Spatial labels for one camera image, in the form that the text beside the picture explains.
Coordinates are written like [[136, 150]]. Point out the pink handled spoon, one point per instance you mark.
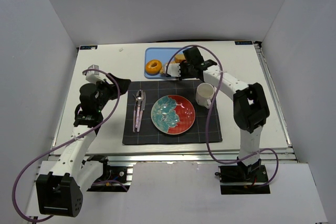
[[139, 106]]

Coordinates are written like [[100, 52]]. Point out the teal and red plate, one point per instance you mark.
[[173, 114]]

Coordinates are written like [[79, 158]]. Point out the blue corner label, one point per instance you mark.
[[88, 47], [243, 42]]

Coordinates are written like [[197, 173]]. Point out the pink handled fork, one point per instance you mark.
[[135, 111]]

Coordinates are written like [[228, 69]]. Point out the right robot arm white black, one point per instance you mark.
[[250, 107]]

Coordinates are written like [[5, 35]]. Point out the blue plastic tray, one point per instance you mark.
[[163, 54]]

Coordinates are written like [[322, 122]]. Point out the dark checked placemat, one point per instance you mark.
[[149, 133]]

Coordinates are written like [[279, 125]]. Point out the left blue corner label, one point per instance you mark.
[[88, 47]]

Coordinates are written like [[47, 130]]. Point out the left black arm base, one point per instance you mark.
[[113, 178]]

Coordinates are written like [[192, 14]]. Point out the long tan bread roll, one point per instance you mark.
[[164, 69]]

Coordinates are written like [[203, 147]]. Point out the sliced round bread loaf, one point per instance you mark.
[[179, 58]]

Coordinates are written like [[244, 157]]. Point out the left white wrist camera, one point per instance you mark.
[[93, 75]]

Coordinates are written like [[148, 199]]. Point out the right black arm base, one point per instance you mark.
[[232, 181]]

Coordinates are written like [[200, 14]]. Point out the white ceramic mug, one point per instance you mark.
[[204, 95]]

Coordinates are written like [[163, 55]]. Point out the orange donut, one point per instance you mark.
[[153, 67]]

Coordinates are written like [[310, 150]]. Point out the pink handled knife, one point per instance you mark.
[[142, 110]]

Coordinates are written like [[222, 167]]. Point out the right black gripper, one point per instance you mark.
[[182, 69]]

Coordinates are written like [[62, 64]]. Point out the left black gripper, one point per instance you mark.
[[112, 87]]

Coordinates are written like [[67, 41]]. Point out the right blue corner label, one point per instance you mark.
[[243, 42]]

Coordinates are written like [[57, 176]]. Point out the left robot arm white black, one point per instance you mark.
[[60, 191]]

